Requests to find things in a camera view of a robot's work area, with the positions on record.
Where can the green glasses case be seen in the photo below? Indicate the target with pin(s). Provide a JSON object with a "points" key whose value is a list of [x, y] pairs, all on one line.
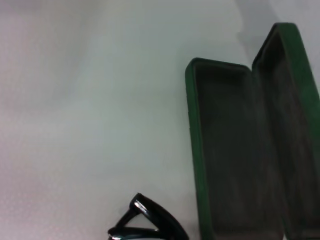
{"points": [[225, 150]]}

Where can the black glasses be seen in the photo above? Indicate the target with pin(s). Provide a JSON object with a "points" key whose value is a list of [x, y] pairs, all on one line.
{"points": [[155, 212]]}

